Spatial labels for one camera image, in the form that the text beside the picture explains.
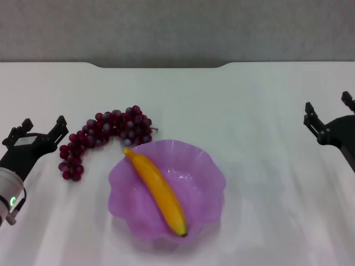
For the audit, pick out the yellow banana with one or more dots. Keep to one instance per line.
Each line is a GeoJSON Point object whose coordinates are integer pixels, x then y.
{"type": "Point", "coordinates": [161, 188]}

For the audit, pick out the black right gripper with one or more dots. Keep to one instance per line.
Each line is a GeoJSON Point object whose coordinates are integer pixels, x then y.
{"type": "Point", "coordinates": [342, 133]}

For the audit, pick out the dark red grape bunch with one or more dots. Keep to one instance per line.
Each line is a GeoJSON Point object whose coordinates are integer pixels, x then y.
{"type": "Point", "coordinates": [111, 127]}

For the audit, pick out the purple wavy plastic bowl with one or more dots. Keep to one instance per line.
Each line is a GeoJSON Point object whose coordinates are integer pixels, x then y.
{"type": "Point", "coordinates": [199, 188]}

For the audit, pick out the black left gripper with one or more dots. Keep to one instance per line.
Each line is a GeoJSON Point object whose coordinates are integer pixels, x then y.
{"type": "Point", "coordinates": [22, 155]}

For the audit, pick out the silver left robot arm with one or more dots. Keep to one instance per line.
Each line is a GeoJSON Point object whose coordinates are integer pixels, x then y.
{"type": "Point", "coordinates": [7, 188]}

